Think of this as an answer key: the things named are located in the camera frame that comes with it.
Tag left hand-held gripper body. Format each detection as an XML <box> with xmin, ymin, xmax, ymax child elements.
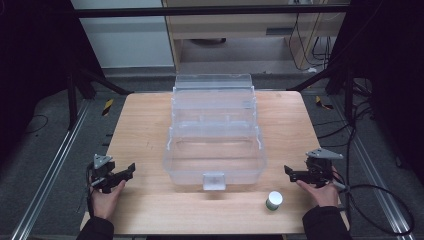
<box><xmin>87</xmin><ymin>153</ymin><xmax>118</xmax><ymax>195</ymax></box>

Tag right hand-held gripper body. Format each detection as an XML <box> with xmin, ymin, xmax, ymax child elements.
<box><xmin>305</xmin><ymin>147</ymin><xmax>344</xmax><ymax>188</ymax></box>

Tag person's left hand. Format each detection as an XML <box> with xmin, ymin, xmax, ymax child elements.
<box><xmin>89</xmin><ymin>179</ymin><xmax>128</xmax><ymax>221</ymax></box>

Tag person's right hand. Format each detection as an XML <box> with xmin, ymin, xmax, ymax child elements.
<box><xmin>295</xmin><ymin>166</ymin><xmax>342</xmax><ymax>209</ymax></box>

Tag small green white-lidded jar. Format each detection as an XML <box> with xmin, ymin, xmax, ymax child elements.
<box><xmin>265</xmin><ymin>190</ymin><xmax>284</xmax><ymax>212</ymax></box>

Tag yellow black striped tape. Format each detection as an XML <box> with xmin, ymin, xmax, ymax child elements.
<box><xmin>314</xmin><ymin>95</ymin><xmax>335</xmax><ymax>111</ymax></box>
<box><xmin>101</xmin><ymin>98</ymin><xmax>115</xmax><ymax>117</ymax></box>

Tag clear plastic storage box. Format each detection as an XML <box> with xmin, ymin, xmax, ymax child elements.
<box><xmin>162</xmin><ymin>73</ymin><xmax>268</xmax><ymax>192</ymax></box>

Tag black metal stand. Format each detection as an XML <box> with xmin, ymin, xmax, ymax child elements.
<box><xmin>65</xmin><ymin>59</ymin><xmax>135</xmax><ymax>132</ymax></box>
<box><xmin>286</xmin><ymin>56</ymin><xmax>356</xmax><ymax>125</ymax></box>

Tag white cabinet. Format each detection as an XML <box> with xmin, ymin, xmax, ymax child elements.
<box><xmin>69</xmin><ymin>0</ymin><xmax>176</xmax><ymax>70</ymax></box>

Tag black metal crossbar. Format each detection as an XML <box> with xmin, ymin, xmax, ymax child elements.
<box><xmin>71</xmin><ymin>4</ymin><xmax>352</xmax><ymax>19</ymax></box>

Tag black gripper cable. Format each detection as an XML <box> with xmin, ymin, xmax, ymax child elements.
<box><xmin>85</xmin><ymin>162</ymin><xmax>98</xmax><ymax>219</ymax></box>
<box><xmin>331</xmin><ymin>179</ymin><xmax>416</xmax><ymax>236</ymax></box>

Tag aluminium floor rail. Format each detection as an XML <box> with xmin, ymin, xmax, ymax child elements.
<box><xmin>331</xmin><ymin>96</ymin><xmax>418</xmax><ymax>240</ymax></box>
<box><xmin>9</xmin><ymin>99</ymin><xmax>92</xmax><ymax>240</ymax></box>

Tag black floor cables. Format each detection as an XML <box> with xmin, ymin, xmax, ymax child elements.
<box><xmin>313</xmin><ymin>78</ymin><xmax>378</xmax><ymax>149</ymax></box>

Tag black floor cable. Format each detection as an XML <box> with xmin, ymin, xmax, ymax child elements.
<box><xmin>23</xmin><ymin>114</ymin><xmax>50</xmax><ymax>136</ymax></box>

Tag bundle of black cables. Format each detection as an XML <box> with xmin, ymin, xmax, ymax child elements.
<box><xmin>287</xmin><ymin>13</ymin><xmax>338</xmax><ymax>73</ymax></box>

